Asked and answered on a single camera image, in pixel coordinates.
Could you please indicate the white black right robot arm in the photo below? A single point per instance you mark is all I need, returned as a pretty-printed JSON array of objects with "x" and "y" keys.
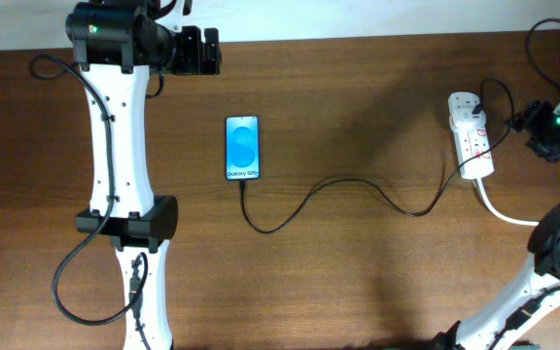
[{"x": 535, "y": 291}]

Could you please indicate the white USB wall charger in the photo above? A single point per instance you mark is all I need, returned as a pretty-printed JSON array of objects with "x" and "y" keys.
[{"x": 465, "y": 111}]

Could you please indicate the white power strip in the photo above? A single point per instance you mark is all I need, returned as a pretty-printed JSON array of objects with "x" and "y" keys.
[{"x": 472, "y": 153}]

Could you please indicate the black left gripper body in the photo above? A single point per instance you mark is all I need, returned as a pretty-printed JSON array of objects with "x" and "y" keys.
[{"x": 187, "y": 53}]

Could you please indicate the blue Samsung Galaxy smartphone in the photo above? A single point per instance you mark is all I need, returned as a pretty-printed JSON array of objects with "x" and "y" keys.
[{"x": 242, "y": 148}]

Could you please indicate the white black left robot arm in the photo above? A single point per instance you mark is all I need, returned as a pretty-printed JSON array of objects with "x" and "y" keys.
[{"x": 118, "y": 46}]

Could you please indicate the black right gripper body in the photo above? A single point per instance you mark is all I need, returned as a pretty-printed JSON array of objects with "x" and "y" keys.
[{"x": 547, "y": 134}]

